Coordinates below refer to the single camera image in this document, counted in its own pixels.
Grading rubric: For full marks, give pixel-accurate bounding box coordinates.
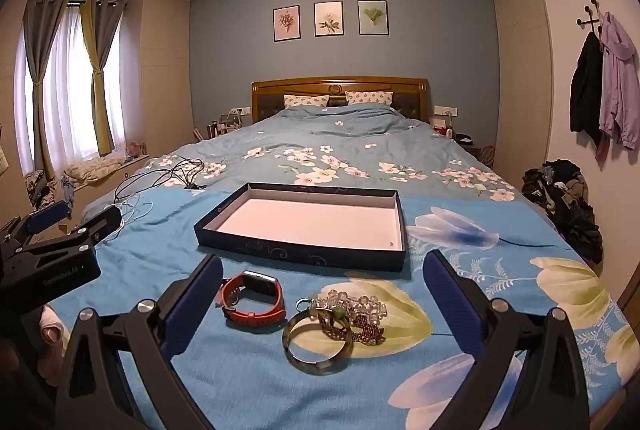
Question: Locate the wooden headboard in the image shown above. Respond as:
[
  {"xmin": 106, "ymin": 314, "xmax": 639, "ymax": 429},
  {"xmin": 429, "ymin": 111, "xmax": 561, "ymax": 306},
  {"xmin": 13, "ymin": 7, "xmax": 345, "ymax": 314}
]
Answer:
[{"xmin": 251, "ymin": 77, "xmax": 431, "ymax": 125}]

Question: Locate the white cable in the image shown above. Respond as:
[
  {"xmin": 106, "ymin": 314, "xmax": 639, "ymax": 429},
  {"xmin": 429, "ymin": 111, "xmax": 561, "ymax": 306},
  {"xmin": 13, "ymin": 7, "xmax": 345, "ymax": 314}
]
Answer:
[{"xmin": 107, "ymin": 195, "xmax": 153, "ymax": 241}]

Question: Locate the framed pink flower picture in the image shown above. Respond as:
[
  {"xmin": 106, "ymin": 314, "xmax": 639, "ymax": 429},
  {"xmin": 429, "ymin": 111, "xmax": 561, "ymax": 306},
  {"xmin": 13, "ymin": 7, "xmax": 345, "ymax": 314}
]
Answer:
[{"xmin": 273, "ymin": 6, "xmax": 301, "ymax": 42}]

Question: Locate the black cable bundle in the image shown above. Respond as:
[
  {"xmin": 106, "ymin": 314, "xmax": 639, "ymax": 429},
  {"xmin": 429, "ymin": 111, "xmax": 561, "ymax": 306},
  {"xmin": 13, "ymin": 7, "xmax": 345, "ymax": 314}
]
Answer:
[{"xmin": 114, "ymin": 157, "xmax": 207, "ymax": 203}]

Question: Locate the folded floral cushion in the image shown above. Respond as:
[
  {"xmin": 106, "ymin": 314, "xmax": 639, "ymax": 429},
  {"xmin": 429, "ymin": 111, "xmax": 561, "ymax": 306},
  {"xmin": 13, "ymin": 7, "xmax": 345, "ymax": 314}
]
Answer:
[{"xmin": 64, "ymin": 157, "xmax": 123, "ymax": 183}]

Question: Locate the framed green leaf picture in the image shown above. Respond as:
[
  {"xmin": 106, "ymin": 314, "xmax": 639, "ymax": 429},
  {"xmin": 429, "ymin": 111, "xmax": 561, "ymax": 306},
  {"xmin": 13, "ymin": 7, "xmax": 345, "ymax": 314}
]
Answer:
[{"xmin": 357, "ymin": 0, "xmax": 389, "ymax": 35}]

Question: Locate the patterned cloth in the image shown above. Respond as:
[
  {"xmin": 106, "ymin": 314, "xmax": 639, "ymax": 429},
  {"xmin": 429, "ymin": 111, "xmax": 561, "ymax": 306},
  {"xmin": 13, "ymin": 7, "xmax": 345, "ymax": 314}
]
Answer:
[{"xmin": 25, "ymin": 170, "xmax": 73, "ymax": 213}]

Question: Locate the grey and yellow curtain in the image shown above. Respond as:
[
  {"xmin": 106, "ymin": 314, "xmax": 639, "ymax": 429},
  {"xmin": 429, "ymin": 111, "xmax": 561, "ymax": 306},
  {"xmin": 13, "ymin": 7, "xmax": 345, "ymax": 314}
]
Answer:
[
  {"xmin": 22, "ymin": 0, "xmax": 71, "ymax": 183},
  {"xmin": 80, "ymin": 0, "xmax": 126, "ymax": 158}
]

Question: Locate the red band smartwatch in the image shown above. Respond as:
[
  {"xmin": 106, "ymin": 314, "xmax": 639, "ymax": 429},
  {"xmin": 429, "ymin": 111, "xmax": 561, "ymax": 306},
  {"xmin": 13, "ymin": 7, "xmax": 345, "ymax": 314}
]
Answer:
[{"xmin": 220, "ymin": 272, "xmax": 287, "ymax": 333}]

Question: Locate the beige wardrobe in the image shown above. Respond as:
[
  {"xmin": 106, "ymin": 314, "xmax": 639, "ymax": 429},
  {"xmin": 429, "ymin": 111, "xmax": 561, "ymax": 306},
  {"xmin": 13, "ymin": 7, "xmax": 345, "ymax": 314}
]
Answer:
[
  {"xmin": 492, "ymin": 0, "xmax": 553, "ymax": 175},
  {"xmin": 125, "ymin": 0, "xmax": 196, "ymax": 161}
]

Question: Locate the grey-blue floral duvet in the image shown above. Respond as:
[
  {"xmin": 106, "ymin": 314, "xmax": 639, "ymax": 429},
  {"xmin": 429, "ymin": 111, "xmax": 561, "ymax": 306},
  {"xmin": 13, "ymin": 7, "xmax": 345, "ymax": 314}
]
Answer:
[{"xmin": 82, "ymin": 104, "xmax": 521, "ymax": 221}]

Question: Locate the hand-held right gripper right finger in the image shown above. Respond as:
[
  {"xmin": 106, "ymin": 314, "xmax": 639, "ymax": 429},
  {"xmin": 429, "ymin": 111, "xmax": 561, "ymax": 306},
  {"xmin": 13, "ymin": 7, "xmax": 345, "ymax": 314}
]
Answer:
[{"xmin": 422, "ymin": 250, "xmax": 591, "ymax": 430}]

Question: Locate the dark blue shallow box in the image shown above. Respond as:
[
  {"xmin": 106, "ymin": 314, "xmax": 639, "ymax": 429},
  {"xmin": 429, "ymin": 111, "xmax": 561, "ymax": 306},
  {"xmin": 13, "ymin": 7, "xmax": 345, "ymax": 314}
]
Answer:
[{"xmin": 194, "ymin": 182, "xmax": 407, "ymax": 273}]

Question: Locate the patterned pillow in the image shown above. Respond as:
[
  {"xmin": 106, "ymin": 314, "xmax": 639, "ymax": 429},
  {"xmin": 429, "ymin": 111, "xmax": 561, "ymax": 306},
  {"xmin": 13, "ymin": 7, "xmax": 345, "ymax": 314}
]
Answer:
[
  {"xmin": 284, "ymin": 94, "xmax": 331, "ymax": 109},
  {"xmin": 345, "ymin": 90, "xmax": 396, "ymax": 106}
]

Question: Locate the clear bead bracelet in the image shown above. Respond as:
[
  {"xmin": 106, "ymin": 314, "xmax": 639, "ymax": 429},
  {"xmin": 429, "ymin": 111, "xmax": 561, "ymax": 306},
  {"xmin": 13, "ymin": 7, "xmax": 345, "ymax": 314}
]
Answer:
[{"xmin": 312, "ymin": 289, "xmax": 388, "ymax": 318}]

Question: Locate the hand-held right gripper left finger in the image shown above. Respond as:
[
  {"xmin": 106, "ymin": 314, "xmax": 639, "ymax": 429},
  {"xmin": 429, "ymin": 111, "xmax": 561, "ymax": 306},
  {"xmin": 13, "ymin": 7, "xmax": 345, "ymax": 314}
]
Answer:
[{"xmin": 54, "ymin": 254, "xmax": 224, "ymax": 430}]

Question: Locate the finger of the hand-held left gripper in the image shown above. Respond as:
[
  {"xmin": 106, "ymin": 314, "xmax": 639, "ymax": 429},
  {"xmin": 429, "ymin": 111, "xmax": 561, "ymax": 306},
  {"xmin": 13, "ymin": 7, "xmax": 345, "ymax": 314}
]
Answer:
[
  {"xmin": 65, "ymin": 208, "xmax": 123, "ymax": 251},
  {"xmin": 22, "ymin": 201, "xmax": 71, "ymax": 241}
]

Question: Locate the turquoise tulip blanket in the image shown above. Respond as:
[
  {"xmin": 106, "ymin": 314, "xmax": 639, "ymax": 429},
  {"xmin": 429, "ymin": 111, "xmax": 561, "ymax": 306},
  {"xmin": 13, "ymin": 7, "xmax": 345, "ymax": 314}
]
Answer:
[{"xmin": 50, "ymin": 187, "xmax": 636, "ymax": 430}]

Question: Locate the purple jacket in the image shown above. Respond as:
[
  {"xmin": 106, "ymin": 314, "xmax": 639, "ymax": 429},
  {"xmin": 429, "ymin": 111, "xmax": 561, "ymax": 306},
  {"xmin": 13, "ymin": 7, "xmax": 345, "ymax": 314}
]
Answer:
[{"xmin": 596, "ymin": 12, "xmax": 640, "ymax": 163}]

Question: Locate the olive green bangle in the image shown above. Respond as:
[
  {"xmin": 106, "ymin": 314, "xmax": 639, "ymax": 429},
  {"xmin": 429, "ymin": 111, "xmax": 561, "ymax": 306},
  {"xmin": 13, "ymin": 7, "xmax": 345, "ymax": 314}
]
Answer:
[{"xmin": 282, "ymin": 307, "xmax": 355, "ymax": 375}]

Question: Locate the person's left hand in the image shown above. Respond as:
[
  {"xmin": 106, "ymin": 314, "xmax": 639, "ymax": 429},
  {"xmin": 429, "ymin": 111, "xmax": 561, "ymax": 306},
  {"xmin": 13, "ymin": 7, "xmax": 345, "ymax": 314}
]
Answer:
[{"xmin": 41, "ymin": 304, "xmax": 71, "ymax": 345}]

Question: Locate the purple bead bracelet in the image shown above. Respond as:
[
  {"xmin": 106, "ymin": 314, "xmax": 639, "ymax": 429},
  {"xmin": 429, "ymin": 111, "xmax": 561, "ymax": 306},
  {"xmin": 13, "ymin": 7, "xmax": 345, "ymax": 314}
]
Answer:
[{"xmin": 317, "ymin": 310, "xmax": 386, "ymax": 346}]

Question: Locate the pile of dark clothes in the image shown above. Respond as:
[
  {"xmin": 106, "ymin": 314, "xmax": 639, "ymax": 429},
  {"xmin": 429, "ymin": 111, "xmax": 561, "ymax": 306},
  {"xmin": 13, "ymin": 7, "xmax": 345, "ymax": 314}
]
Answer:
[{"xmin": 521, "ymin": 159, "xmax": 605, "ymax": 265}]

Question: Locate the framed white flower picture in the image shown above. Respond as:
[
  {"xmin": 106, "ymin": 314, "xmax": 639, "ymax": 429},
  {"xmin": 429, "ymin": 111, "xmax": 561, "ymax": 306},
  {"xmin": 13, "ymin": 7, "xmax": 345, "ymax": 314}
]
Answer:
[{"xmin": 314, "ymin": 2, "xmax": 344, "ymax": 37}]

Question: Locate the bedside clutter of bottles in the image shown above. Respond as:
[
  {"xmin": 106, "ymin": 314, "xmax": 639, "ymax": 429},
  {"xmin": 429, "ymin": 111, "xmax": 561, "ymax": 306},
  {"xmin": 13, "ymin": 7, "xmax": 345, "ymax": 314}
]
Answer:
[{"xmin": 207, "ymin": 110, "xmax": 251, "ymax": 138}]

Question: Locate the black coat rack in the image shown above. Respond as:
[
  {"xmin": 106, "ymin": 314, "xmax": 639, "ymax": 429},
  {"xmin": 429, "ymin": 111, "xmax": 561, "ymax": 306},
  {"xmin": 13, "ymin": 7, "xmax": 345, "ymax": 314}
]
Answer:
[{"xmin": 577, "ymin": 0, "xmax": 608, "ymax": 33}]

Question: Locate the white sheer curtain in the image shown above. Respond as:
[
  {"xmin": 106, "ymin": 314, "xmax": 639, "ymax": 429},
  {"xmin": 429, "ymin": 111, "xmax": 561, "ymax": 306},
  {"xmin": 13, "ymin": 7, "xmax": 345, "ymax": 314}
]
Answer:
[{"xmin": 15, "ymin": 4, "xmax": 126, "ymax": 175}]

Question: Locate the wooden bedside table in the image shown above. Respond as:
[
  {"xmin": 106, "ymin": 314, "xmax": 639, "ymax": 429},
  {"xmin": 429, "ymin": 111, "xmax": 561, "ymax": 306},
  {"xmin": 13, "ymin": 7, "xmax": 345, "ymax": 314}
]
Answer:
[{"xmin": 457, "ymin": 132, "xmax": 496, "ymax": 167}]

